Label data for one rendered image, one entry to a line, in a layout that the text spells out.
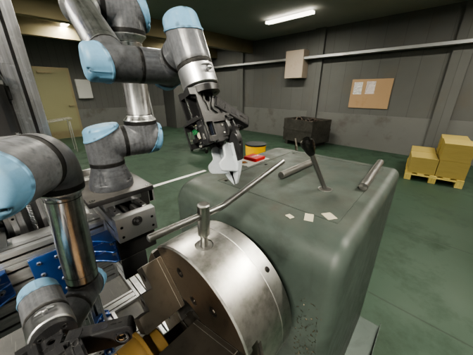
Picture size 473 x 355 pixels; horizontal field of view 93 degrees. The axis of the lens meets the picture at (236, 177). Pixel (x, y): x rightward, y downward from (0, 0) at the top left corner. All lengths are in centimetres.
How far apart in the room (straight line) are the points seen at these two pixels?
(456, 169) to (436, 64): 265
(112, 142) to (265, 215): 60
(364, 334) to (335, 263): 85
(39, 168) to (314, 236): 50
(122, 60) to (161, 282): 44
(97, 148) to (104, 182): 12
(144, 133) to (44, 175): 47
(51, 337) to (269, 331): 39
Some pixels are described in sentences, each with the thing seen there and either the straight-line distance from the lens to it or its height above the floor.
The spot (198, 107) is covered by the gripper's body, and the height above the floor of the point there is 147.
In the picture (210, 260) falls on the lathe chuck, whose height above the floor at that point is 123.
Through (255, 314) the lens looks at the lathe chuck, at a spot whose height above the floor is 117.
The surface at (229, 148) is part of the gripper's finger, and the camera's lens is 47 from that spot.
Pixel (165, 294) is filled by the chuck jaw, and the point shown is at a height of 114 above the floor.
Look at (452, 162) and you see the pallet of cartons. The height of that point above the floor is 41.
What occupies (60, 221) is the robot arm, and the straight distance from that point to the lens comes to 66.
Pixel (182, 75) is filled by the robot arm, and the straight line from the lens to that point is 50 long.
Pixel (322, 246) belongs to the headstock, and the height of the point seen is 124.
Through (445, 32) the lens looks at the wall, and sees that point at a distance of 693.
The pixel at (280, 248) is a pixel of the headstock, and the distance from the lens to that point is 47.
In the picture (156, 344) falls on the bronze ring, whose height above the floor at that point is 111.
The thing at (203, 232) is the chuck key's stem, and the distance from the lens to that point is 41.
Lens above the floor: 150
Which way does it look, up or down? 21 degrees down
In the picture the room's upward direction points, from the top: straight up
